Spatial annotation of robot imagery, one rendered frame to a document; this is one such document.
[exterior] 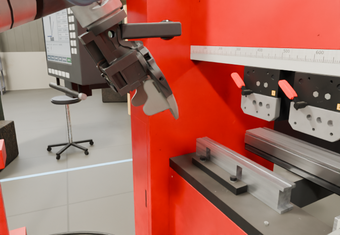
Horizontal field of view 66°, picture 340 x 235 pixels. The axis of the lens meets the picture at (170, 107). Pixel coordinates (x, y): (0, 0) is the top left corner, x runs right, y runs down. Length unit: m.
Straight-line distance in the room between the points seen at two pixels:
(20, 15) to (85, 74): 0.93
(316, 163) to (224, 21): 0.64
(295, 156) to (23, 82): 8.43
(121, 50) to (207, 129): 0.97
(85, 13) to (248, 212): 0.78
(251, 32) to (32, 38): 8.28
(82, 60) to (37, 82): 7.86
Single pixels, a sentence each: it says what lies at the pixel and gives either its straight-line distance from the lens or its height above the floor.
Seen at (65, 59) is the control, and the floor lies 1.34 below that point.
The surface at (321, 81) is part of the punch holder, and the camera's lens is 0.78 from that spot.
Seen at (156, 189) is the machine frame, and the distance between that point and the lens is 1.34.
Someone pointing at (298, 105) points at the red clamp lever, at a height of 1.26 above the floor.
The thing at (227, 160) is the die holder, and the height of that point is 0.95.
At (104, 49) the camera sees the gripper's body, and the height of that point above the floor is 1.41.
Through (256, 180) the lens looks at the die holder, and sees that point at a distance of 1.02.
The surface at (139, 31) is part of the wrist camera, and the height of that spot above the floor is 1.44.
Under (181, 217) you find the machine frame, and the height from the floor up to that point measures 0.63.
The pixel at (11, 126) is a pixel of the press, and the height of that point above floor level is 0.42.
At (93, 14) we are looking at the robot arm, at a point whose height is 1.46.
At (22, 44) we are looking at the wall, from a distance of 8.96.
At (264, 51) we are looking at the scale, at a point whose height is 1.39.
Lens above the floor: 1.42
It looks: 14 degrees down
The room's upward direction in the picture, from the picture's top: straight up
